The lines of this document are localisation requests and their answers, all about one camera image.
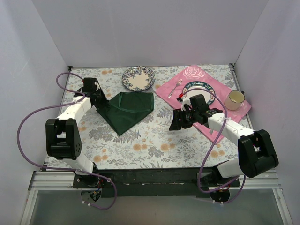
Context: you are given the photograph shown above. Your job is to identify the dark green cloth napkin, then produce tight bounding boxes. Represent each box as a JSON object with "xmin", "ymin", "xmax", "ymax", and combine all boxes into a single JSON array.
[{"xmin": 97, "ymin": 92, "xmax": 154, "ymax": 136}]

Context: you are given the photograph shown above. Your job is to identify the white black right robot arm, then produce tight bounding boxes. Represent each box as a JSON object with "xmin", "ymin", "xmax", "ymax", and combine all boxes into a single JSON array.
[{"xmin": 169, "ymin": 94, "xmax": 279, "ymax": 186}]

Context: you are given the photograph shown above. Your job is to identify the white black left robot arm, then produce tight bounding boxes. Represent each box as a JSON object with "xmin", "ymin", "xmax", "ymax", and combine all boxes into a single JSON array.
[{"xmin": 45, "ymin": 78, "xmax": 108, "ymax": 188}]

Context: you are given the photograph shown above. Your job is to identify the green rimmed white plate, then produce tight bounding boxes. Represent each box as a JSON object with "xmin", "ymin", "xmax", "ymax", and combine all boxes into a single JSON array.
[{"xmin": 182, "ymin": 81, "xmax": 215, "ymax": 105}]

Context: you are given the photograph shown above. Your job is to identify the pink rose placemat cloth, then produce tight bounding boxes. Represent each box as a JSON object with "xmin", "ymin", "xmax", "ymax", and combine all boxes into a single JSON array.
[{"xmin": 155, "ymin": 65, "xmax": 251, "ymax": 142}]

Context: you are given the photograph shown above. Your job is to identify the silver fork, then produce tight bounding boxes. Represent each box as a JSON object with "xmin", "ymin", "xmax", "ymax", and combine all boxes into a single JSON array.
[{"xmin": 168, "ymin": 79, "xmax": 182, "ymax": 98}]

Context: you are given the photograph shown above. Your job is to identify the cream enamel mug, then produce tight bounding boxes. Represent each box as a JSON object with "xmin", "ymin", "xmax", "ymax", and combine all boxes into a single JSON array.
[{"xmin": 224, "ymin": 90, "xmax": 245, "ymax": 111}]

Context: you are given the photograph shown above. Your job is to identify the blue floral ceramic plate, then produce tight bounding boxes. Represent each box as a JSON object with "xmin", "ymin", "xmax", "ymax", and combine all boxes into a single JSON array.
[{"xmin": 122, "ymin": 66, "xmax": 156, "ymax": 91}]

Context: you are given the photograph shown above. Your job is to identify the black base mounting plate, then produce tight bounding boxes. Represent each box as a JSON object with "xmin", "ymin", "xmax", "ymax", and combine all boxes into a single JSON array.
[{"xmin": 73, "ymin": 167, "xmax": 233, "ymax": 198}]

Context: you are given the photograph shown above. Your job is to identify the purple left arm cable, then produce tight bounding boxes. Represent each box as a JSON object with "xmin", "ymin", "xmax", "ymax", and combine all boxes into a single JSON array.
[{"xmin": 17, "ymin": 72, "xmax": 118, "ymax": 210}]

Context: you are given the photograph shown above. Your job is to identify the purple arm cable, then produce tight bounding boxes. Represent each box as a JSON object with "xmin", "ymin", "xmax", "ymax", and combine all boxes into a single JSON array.
[
  {"xmin": 181, "ymin": 88, "xmax": 247, "ymax": 204},
  {"xmin": 17, "ymin": 72, "xmax": 118, "ymax": 210}
]

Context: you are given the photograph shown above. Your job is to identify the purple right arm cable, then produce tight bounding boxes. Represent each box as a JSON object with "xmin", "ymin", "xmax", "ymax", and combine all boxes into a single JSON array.
[{"xmin": 181, "ymin": 88, "xmax": 247, "ymax": 204}]

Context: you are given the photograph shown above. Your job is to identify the aluminium frame rail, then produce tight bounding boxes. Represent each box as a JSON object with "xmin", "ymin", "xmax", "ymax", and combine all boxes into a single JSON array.
[{"xmin": 21, "ymin": 170, "xmax": 293, "ymax": 225}]

